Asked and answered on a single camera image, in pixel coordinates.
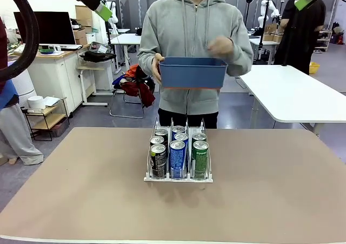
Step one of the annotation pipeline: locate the thick black cable hose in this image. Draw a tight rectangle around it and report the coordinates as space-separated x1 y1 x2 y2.
0 0 40 82

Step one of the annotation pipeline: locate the white cabinet wooden top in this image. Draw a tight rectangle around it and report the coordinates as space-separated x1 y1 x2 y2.
24 43 91 119

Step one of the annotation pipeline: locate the white cylindrical air purifier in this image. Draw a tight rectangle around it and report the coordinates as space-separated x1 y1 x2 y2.
12 68 37 97

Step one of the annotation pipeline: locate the black metal chair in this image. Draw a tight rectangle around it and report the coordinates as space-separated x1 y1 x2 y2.
109 65 156 120

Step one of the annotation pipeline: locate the blue plastic bin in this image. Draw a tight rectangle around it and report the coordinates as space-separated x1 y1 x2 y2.
158 56 228 90

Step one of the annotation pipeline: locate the small cardboard box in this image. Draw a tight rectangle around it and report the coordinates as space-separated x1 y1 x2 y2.
72 28 89 45

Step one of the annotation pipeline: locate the white rolling side table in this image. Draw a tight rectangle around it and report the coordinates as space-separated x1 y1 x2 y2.
77 65 114 107

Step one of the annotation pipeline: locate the white wire can dispenser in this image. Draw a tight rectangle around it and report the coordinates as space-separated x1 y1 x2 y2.
143 117 214 183

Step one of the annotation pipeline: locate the large cardboard box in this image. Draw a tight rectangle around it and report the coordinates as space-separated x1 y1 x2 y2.
75 5 94 28

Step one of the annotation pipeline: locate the person's left hand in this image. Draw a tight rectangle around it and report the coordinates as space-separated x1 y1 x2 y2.
207 35 235 56

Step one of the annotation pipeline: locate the red jacket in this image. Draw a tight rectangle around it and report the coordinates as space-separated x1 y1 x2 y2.
112 64 157 109

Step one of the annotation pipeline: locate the clear plastic container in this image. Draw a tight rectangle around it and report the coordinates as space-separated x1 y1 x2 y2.
90 41 111 54

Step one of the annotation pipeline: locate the green beverage can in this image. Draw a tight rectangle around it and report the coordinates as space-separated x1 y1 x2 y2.
192 140 209 180
191 132 208 143

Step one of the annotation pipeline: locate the black computer monitor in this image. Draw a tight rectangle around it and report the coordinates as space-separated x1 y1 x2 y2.
14 11 77 47

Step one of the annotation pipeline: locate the black bag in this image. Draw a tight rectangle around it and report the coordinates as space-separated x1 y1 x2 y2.
79 50 117 63

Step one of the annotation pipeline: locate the person in grey trousers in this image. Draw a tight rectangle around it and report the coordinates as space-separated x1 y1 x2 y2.
0 16 44 166

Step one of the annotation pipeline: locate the person's right hand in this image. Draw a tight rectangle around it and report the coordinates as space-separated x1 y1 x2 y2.
151 53 165 83

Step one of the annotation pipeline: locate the small black wire shelf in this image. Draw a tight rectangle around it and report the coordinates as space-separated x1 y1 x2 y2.
21 97 70 142

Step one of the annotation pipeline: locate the person in grey hoodie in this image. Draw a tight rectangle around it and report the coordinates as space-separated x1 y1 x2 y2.
137 0 254 130

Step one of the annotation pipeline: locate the white round roll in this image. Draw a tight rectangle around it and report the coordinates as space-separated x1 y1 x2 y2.
26 95 46 111

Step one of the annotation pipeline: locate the person's left forearm grey sleeve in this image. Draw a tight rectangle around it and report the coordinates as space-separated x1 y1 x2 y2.
226 42 254 77

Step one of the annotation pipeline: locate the person in black shirt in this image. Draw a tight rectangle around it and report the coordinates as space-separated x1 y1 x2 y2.
273 0 327 74

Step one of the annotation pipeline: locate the white rounded table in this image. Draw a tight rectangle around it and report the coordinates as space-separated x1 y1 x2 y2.
239 64 346 136

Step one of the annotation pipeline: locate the white background desk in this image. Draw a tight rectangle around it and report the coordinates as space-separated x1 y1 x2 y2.
110 32 143 69

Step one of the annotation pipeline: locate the person's right forearm grey sleeve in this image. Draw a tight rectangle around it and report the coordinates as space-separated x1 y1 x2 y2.
137 50 157 76

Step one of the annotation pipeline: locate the black tripod stand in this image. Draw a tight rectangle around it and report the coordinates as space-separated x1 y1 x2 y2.
258 0 271 63

